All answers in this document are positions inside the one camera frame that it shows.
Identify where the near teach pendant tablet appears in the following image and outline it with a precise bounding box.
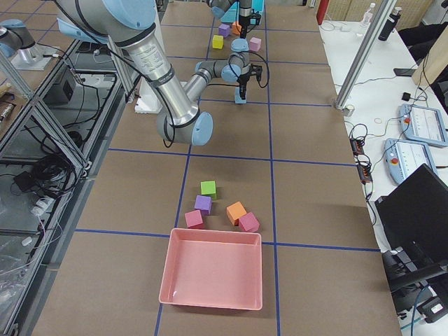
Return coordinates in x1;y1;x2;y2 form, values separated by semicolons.
384;138;437;184

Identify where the far teach pendant tablet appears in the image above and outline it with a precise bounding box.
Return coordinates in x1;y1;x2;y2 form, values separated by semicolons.
398;104;447;148

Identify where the orange foam block far side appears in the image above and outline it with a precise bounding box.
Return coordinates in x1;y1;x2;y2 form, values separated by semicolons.
226;202;247;226

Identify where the aluminium frame post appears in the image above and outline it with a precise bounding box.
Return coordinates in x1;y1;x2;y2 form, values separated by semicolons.
334;0;396;114

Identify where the magenta foam block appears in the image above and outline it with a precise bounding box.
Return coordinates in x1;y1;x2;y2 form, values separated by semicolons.
239;212;260;232
184;210;204;230

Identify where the light blue plastic bin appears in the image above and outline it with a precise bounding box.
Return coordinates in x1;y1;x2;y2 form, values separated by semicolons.
220;0;265;23

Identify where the orange foam block near bin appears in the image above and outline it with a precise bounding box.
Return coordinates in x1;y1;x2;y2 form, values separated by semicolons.
232;22;242;35

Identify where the pink foam block near left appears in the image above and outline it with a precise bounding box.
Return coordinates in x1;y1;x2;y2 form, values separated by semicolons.
249;37;262;52

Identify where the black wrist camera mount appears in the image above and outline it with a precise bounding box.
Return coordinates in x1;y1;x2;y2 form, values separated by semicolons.
249;64;263;83
249;10;262;26

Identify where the black water bottle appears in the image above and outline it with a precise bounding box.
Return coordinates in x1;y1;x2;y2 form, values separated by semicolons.
378;6;403;41

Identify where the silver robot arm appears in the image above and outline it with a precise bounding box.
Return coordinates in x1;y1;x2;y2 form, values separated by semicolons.
56;1;250;146
206;0;253;39

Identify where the purple foam block far side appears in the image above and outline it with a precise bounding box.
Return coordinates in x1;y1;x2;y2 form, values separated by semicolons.
194;195;212;216

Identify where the red plastic bin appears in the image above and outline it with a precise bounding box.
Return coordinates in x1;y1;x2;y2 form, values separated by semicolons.
159;228;263;311

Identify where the light blue block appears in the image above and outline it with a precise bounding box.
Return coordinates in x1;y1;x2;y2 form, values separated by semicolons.
234;87;246;104

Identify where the teach pendant tablet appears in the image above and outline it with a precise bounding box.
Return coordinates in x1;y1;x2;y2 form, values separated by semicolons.
398;104;447;148
384;138;437;184

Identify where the yellow foam block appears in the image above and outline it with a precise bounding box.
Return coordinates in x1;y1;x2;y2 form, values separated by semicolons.
212;35;224;50

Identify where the magenta foam block far side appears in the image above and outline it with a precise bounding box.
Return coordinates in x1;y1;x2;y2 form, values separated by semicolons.
239;212;260;232

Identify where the purple foam block near bin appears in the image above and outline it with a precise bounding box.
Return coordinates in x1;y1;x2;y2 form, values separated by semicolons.
218;24;231;38

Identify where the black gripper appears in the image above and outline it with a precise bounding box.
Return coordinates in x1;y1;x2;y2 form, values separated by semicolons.
237;71;251;100
239;15;251;39

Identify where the green foam block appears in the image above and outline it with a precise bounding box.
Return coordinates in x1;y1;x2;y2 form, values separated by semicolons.
200;181;217;200

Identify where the black laptop on desk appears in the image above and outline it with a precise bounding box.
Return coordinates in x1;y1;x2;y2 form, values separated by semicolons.
375;164;447;262

